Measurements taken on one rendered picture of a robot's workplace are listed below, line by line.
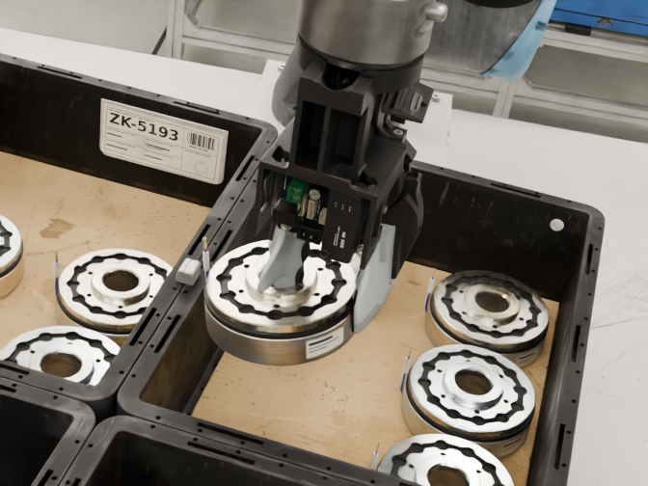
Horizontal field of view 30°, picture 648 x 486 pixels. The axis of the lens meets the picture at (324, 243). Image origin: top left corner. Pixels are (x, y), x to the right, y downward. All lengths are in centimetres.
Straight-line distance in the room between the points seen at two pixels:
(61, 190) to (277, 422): 36
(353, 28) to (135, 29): 270
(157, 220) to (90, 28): 220
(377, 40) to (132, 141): 55
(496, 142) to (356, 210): 95
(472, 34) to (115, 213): 41
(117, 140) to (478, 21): 38
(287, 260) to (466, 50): 54
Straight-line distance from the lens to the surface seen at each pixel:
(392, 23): 64
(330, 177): 67
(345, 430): 95
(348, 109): 64
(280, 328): 77
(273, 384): 98
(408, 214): 74
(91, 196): 117
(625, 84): 350
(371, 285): 75
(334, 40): 64
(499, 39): 126
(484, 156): 158
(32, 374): 83
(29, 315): 103
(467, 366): 98
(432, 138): 140
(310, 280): 80
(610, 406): 125
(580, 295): 98
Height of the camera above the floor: 149
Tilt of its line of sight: 36 degrees down
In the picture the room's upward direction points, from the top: 9 degrees clockwise
